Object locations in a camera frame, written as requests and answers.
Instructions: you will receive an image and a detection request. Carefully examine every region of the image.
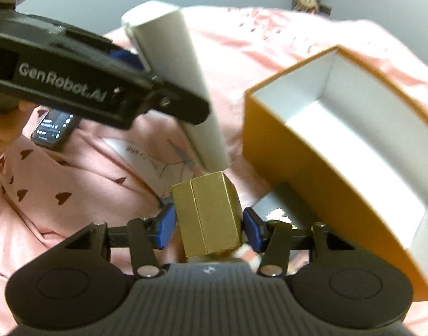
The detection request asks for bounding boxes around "orange storage box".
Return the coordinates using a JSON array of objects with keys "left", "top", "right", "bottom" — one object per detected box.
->
[{"left": 243, "top": 46, "right": 428, "bottom": 300}]

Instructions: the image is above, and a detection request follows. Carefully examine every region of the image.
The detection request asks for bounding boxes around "white rectangular box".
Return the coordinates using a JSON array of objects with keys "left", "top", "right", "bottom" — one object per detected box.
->
[{"left": 121, "top": 0, "right": 232, "bottom": 172}]

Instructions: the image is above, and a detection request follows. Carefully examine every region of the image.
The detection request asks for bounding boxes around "gold hexagonal box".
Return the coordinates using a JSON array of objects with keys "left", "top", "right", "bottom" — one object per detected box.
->
[{"left": 172, "top": 171, "right": 242, "bottom": 258}]

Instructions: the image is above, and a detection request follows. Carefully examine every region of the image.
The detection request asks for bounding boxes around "pink bed duvet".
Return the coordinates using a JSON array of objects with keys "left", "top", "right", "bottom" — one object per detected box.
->
[{"left": 0, "top": 6, "right": 428, "bottom": 335}]

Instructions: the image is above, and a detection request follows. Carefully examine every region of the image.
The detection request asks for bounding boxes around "person's left hand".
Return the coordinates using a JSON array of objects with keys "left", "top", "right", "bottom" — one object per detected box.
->
[{"left": 0, "top": 102, "right": 37, "bottom": 157}]

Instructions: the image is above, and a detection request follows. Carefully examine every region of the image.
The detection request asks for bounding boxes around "black smartphone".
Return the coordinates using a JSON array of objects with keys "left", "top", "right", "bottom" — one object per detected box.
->
[{"left": 30, "top": 109, "right": 80, "bottom": 151}]

